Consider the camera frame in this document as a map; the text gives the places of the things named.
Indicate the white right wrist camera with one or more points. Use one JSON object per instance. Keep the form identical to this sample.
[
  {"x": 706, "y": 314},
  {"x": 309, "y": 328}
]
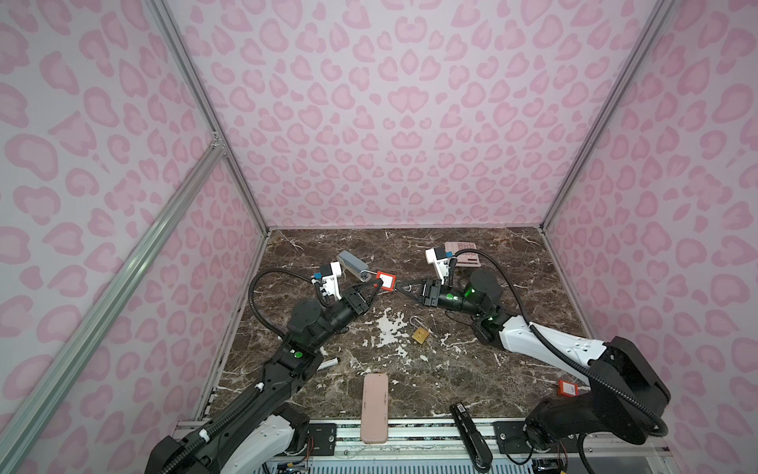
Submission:
[{"x": 439, "y": 258}]

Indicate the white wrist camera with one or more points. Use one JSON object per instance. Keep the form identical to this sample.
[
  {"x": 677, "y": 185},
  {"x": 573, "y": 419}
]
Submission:
[
  {"x": 439, "y": 258},
  {"x": 327, "y": 281}
]

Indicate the red key tag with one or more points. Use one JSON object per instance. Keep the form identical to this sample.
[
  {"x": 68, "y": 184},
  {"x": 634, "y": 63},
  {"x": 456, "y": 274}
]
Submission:
[
  {"x": 388, "y": 281},
  {"x": 568, "y": 389}
]

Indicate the pink desk calculator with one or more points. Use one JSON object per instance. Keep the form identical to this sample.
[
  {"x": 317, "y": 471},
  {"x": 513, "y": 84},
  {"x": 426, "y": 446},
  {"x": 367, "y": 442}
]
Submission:
[{"x": 466, "y": 260}]

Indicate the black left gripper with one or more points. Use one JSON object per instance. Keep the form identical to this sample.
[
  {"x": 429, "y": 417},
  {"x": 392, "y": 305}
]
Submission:
[{"x": 356, "y": 302}]

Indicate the black stapler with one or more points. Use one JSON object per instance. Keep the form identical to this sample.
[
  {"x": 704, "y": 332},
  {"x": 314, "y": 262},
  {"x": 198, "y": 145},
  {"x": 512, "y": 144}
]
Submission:
[{"x": 476, "y": 446}]

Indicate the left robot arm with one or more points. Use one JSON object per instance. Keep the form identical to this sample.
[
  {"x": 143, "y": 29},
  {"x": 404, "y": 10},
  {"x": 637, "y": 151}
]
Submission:
[{"x": 209, "y": 448}]

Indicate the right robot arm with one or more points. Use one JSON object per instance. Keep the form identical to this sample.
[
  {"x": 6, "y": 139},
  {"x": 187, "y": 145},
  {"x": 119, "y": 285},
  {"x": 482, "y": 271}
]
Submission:
[{"x": 626, "y": 397}]

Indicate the black white marker pen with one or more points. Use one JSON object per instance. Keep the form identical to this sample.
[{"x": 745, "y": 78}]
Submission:
[{"x": 329, "y": 363}]

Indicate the pink pencil case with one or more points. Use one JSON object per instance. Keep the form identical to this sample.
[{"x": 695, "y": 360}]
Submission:
[{"x": 374, "y": 424}]

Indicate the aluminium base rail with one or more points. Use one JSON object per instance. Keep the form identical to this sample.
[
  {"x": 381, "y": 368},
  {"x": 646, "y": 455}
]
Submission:
[{"x": 434, "y": 446}]

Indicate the grey blue stapler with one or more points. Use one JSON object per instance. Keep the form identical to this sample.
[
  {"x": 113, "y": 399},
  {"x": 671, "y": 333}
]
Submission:
[{"x": 355, "y": 266}]

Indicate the brass padlock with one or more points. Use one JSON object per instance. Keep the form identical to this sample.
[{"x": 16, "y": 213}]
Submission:
[{"x": 421, "y": 333}]

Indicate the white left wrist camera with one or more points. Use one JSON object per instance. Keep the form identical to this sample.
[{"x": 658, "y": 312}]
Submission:
[{"x": 327, "y": 281}]

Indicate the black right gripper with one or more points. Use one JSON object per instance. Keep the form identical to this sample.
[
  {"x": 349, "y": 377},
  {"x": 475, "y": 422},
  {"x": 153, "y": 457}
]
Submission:
[{"x": 432, "y": 290}]

